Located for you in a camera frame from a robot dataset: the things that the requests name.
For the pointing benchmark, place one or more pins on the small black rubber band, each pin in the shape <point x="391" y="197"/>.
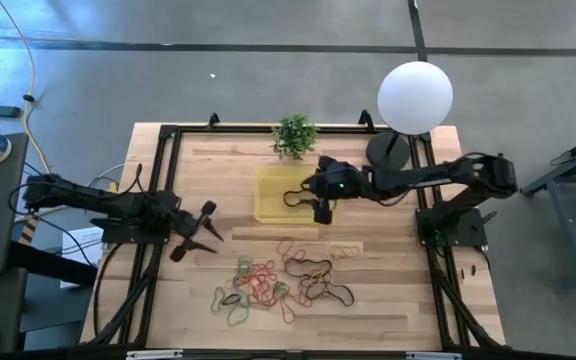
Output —
<point x="224" y="300"/>

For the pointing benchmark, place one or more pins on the large black rubber band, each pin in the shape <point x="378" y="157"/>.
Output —
<point x="350" y="295"/>

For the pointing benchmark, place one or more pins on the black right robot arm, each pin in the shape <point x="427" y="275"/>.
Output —
<point x="418" y="177"/>

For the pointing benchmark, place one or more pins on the white globe table lamp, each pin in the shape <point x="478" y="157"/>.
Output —
<point x="414" y="97"/>

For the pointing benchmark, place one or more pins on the small green artificial plant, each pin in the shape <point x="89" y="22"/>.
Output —
<point x="294" y="136"/>

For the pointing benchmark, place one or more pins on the white paper sheet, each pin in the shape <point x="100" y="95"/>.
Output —
<point x="80" y="255"/>

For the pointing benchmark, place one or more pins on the teal green rubber band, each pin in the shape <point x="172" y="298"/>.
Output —
<point x="239" y="265"/>

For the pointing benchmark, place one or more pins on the yellow translucent plastic bin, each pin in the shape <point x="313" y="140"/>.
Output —
<point x="273" y="185"/>

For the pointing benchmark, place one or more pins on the silver frame bracket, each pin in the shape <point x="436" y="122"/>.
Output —
<point x="154" y="354"/>
<point x="433" y="356"/>

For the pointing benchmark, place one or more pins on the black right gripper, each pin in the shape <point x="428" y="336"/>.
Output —
<point x="343" y="180"/>

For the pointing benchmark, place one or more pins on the black aluminium table frame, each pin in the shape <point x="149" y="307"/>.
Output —
<point x="268" y="129"/>

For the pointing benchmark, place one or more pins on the grey metal rack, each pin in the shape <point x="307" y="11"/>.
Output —
<point x="575" y="210"/>

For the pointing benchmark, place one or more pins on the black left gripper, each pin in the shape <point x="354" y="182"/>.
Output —
<point x="185" y="222"/>

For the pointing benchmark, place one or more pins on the small green rubber band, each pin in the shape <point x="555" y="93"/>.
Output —
<point x="282" y="285"/>

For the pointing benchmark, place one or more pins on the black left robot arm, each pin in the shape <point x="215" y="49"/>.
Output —
<point x="93" y="200"/>

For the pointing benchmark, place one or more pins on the yellow black striped tape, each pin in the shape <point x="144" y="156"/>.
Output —
<point x="28" y="231"/>

